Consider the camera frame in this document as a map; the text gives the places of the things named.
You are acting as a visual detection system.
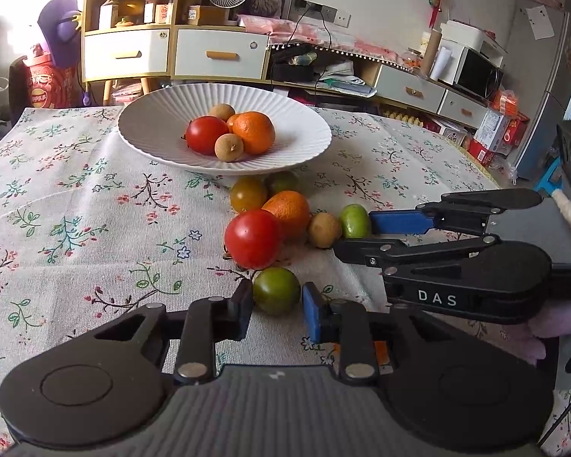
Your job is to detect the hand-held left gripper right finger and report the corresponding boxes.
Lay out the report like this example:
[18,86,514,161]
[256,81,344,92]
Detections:
[302,282,472,385]

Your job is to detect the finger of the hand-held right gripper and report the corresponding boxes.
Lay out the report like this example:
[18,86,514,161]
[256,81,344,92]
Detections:
[368,189,544,238]
[333,234,501,270]

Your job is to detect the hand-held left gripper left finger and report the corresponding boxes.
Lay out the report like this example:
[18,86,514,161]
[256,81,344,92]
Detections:
[67,278,255,385]

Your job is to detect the light green jujube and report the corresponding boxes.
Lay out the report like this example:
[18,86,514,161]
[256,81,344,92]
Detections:
[339,204,373,240]

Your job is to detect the small green tomato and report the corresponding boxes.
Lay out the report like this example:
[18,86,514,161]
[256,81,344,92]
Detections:
[252,267,301,316]

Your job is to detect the brown longan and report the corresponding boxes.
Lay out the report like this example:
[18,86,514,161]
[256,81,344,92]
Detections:
[214,133,244,163]
[208,103,236,122]
[307,212,343,249]

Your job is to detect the red tomato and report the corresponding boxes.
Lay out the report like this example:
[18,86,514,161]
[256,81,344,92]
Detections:
[224,208,283,270]
[185,115,230,156]

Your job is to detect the small mandarin orange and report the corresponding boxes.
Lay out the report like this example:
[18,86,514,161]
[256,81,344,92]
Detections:
[262,190,311,241]

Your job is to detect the brown-green tomato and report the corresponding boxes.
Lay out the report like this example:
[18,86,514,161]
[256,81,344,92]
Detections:
[230,176,268,214]

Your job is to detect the large orange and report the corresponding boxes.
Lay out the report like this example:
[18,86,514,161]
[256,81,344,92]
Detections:
[231,111,276,155]

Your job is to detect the white ribbed plate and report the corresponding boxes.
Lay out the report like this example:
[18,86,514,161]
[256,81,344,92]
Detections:
[117,83,333,174]

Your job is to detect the person's right hand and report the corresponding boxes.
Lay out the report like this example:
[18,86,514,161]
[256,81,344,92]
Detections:
[527,305,571,366]

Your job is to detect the yellow table cover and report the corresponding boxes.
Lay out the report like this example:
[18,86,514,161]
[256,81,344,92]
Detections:
[452,145,502,189]

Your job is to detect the white box red print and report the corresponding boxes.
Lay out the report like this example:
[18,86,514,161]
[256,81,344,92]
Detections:
[440,126,468,147]

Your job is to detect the yellow egg carton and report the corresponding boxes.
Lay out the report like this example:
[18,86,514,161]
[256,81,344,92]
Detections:
[383,107,423,128]

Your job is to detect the white low cabinet drawer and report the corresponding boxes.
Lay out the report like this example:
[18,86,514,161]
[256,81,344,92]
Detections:
[375,63,447,111]
[439,89,489,128]

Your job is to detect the white blue printed carton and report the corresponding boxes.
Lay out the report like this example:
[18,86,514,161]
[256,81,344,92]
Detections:
[473,107,515,153]

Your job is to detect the blue stool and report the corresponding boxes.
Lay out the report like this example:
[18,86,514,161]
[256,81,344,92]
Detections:
[535,155,563,196]

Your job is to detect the red carton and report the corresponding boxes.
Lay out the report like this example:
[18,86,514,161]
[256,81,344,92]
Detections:
[504,117,530,149]

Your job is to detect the loose paper pile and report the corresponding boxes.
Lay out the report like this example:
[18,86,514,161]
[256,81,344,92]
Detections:
[320,61,378,100]

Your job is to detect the long low wooden cabinet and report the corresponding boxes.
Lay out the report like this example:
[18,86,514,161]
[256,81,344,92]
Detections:
[266,40,491,130]

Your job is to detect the orange plastic bag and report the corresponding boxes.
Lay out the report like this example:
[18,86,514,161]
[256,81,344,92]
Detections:
[491,89,520,116]

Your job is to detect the black microwave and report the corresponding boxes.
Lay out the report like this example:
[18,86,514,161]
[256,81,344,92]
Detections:
[451,45,505,103]

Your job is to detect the cardboard tube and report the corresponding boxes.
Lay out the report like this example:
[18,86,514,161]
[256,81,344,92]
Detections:
[419,29,444,77]

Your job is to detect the black case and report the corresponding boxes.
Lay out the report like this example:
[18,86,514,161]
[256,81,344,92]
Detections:
[271,50,318,83]

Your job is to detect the grey refrigerator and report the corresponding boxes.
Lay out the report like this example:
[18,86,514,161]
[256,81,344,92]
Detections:
[503,0,571,182]

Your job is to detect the floral tablecloth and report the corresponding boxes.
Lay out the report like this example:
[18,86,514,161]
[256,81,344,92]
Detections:
[0,105,571,455]

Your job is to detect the white appliance box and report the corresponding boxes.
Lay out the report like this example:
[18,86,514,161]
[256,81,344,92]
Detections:
[439,19,508,57]

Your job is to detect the pink patterned cloth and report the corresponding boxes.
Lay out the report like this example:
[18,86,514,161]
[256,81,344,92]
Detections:
[238,14,433,76]

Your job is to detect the clear box pink contents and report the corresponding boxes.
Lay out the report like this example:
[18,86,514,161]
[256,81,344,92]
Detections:
[109,78,149,105]

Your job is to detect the wooden shelf cabinet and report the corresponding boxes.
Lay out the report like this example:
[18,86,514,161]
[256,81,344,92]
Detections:
[81,0,273,105]

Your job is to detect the brown cardboard box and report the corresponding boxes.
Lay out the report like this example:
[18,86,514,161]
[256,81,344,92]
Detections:
[187,5,228,26]

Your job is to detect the red printed drum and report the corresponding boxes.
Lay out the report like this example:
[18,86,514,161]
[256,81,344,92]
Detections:
[23,54,84,110]

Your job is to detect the small white carton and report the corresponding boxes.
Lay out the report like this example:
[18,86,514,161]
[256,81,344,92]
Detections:
[98,0,120,29]

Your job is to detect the purple foam toy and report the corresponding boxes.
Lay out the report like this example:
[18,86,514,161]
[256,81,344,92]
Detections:
[37,0,85,70]

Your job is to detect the wall socket strip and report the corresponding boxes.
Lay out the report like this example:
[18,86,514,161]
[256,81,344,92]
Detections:
[295,0,352,28]

